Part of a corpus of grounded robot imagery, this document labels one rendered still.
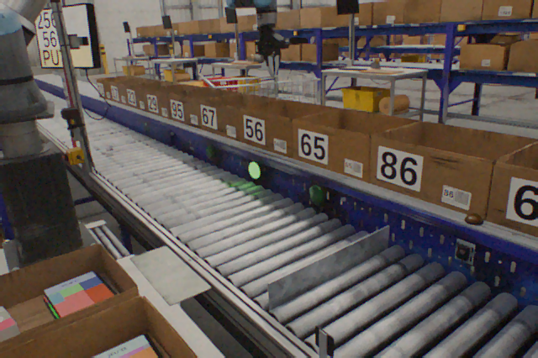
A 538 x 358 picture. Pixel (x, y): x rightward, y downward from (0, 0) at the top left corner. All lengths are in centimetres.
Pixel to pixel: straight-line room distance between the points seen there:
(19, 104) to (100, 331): 67
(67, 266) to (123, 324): 32
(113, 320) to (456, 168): 93
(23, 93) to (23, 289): 53
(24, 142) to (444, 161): 119
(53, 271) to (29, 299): 9
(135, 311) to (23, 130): 65
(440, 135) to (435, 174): 33
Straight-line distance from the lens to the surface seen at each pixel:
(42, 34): 258
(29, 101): 134
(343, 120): 183
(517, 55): 576
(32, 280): 124
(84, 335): 97
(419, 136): 158
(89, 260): 125
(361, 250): 123
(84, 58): 228
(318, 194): 148
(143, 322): 101
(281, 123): 169
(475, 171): 119
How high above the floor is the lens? 138
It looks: 21 degrees down
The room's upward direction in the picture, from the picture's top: 3 degrees counter-clockwise
